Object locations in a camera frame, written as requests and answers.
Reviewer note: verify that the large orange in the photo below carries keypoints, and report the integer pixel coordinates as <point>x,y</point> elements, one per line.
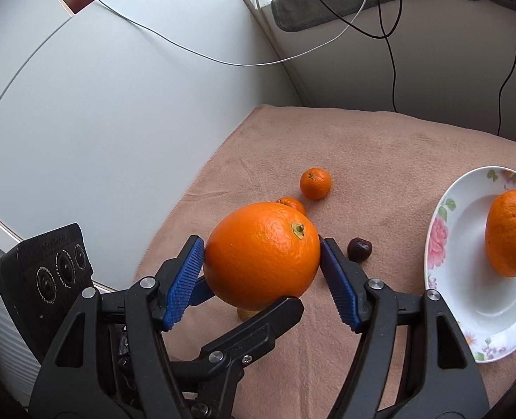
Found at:
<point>262,255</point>

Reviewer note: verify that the small mandarin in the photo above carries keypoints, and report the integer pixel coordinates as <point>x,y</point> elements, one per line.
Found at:
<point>293,205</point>
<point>315,184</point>

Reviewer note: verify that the white floral plate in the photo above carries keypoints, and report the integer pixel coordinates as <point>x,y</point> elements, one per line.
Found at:
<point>467,270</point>

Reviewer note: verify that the dark red cherry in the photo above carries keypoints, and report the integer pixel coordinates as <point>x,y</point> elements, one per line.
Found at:
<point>359,249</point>

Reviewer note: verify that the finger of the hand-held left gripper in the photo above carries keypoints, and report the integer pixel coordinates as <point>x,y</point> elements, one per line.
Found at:
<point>262,327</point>
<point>200,293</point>

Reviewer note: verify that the oval orange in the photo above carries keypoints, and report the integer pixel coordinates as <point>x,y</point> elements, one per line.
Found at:
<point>511,235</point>

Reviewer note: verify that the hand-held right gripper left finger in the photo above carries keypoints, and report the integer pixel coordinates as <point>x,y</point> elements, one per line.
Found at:
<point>183,283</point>

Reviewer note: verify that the pink towel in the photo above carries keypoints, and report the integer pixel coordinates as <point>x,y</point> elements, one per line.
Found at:
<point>371,148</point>

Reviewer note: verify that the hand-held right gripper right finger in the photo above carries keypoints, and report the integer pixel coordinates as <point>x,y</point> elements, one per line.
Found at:
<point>340,288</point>

